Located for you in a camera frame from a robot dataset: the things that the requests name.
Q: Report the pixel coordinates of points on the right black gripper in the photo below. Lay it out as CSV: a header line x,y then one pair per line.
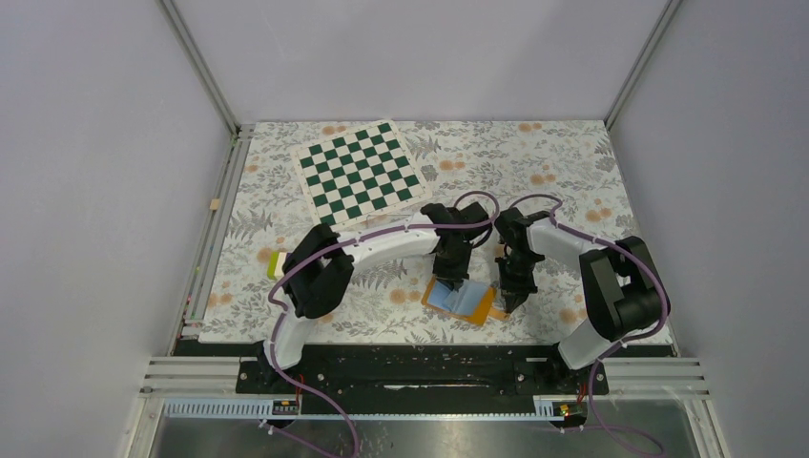
x,y
515,292

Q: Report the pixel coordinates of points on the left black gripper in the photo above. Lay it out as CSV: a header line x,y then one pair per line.
x,y
453,278

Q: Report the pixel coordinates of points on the clear plastic box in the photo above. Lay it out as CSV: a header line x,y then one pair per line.
x,y
374,223

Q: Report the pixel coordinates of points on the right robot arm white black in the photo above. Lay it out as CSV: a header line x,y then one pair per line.
x,y
622,291

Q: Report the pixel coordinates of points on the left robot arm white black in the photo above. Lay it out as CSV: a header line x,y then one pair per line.
x,y
317,273

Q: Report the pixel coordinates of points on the green white chessboard mat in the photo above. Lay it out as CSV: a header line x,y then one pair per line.
x,y
359,174

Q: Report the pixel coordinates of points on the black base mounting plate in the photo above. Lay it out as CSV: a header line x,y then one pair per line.
x,y
400,379

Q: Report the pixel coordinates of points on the green white small block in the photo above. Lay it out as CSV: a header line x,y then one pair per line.
x,y
275,265

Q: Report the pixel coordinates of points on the floral tablecloth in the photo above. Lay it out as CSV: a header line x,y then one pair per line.
x,y
528,162

